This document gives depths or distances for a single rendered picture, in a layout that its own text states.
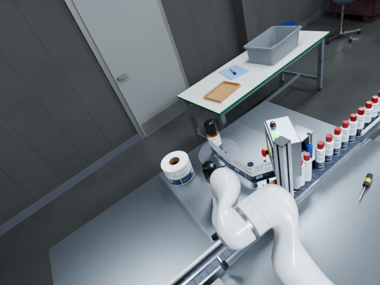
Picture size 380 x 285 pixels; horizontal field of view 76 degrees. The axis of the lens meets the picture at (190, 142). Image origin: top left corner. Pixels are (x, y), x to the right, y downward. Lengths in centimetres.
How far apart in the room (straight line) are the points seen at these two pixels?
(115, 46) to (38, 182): 205
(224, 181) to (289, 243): 23
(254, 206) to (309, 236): 81
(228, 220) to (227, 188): 10
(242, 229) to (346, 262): 83
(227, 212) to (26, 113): 303
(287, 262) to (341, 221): 85
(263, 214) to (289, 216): 7
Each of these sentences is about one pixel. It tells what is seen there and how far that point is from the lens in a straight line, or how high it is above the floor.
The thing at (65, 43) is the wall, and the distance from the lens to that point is 338.
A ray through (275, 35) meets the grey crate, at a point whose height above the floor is 91.
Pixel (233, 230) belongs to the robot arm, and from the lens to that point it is 67.
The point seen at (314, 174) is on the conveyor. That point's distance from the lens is 164.
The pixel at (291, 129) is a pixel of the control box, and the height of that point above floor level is 147.
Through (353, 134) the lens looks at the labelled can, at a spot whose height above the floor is 96.
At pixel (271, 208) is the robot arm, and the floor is 155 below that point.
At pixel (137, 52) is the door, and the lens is 360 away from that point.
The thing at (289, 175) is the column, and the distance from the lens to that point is 104.
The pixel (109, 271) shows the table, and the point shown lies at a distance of 168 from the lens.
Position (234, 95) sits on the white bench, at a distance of 261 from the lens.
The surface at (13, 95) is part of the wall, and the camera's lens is 340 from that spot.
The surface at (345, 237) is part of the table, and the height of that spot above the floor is 83.
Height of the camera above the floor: 212
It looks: 38 degrees down
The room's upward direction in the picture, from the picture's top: 21 degrees counter-clockwise
